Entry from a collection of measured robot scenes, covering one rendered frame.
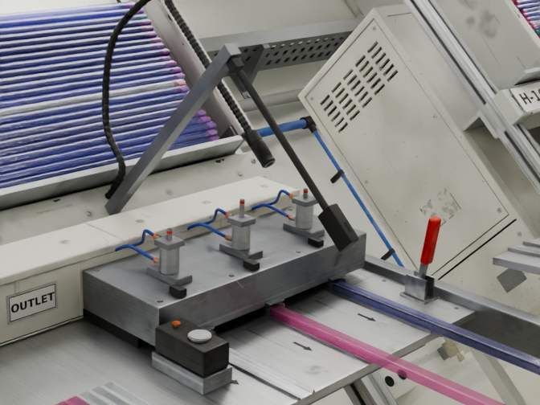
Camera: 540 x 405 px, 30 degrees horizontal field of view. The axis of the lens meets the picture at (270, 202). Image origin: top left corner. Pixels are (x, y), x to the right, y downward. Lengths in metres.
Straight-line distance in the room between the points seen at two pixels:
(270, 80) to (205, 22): 0.35
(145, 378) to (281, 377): 0.14
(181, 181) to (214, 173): 0.06
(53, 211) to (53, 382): 0.29
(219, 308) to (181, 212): 0.19
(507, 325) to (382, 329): 0.15
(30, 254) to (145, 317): 0.16
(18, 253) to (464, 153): 1.21
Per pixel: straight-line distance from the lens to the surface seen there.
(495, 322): 1.23
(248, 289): 1.14
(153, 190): 1.35
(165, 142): 1.18
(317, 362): 1.08
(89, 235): 1.19
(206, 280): 1.12
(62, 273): 1.14
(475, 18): 2.21
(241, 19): 4.19
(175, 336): 1.03
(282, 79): 4.08
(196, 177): 1.40
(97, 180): 1.30
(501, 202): 2.11
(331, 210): 1.01
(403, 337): 1.15
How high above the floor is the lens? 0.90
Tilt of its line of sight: 15 degrees up
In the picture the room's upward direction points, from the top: 32 degrees counter-clockwise
